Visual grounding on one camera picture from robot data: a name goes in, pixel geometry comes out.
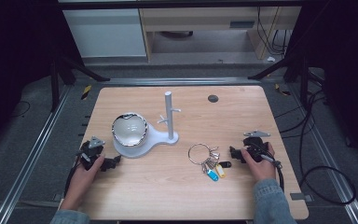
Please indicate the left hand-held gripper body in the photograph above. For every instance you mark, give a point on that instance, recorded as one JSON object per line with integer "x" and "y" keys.
{"x": 90, "y": 151}

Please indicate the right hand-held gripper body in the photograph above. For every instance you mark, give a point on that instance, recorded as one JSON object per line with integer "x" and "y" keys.
{"x": 254, "y": 143}

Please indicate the person's right hand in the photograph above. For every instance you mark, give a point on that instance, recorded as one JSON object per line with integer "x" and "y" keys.
{"x": 261, "y": 169}

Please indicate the person's left hand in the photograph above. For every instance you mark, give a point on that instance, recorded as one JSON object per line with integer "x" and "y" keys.
{"x": 82, "y": 182}

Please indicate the shiny silver metal bowl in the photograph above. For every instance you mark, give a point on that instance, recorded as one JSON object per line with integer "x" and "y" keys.
{"x": 129, "y": 129}

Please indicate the dark round table grommet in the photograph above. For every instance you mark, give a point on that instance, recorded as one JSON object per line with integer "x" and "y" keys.
{"x": 213, "y": 98}

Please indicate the yellow black tape strip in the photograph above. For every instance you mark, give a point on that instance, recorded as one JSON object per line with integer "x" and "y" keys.
{"x": 86, "y": 92}
{"x": 282, "y": 90}

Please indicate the black metal stand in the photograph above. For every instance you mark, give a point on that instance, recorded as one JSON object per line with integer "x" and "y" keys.
{"x": 55, "y": 84}
{"x": 303, "y": 77}

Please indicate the small white floor object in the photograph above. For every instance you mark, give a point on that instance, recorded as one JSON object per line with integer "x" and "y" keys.
{"x": 271, "y": 59}

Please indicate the white cabinet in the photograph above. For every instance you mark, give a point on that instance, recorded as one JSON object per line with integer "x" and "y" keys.
{"x": 105, "y": 32}

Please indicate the black curtain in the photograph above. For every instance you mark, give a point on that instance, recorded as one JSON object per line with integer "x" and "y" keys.
{"x": 345, "y": 62}
{"x": 15, "y": 56}

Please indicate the aluminium floor rail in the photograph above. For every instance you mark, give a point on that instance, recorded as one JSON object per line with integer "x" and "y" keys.
{"x": 180, "y": 81}
{"x": 326, "y": 155}
{"x": 32, "y": 155}

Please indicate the grey stand with pegged post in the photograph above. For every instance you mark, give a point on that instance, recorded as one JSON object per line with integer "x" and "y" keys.
{"x": 168, "y": 115}

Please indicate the grey table bracket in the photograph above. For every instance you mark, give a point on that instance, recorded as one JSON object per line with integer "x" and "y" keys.
{"x": 300, "y": 197}

